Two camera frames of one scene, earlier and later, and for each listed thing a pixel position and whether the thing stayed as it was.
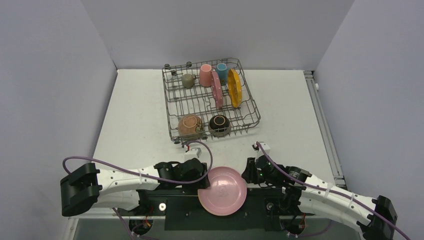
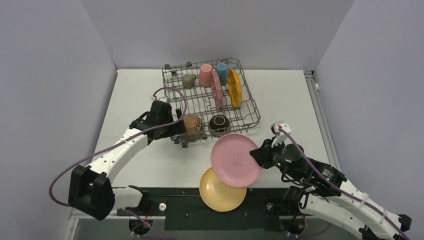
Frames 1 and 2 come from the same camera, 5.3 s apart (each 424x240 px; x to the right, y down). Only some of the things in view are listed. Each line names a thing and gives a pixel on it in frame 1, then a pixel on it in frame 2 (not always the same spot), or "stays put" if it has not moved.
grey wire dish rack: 207,99 stays put
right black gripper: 249,170 -> 262,156
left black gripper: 202,184 -> 178,128
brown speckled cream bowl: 190,127 stays put
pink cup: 205,75 stays put
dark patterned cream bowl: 219,125 stays put
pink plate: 226,194 -> 231,162
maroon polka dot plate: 218,89 stays put
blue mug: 222,71 stays put
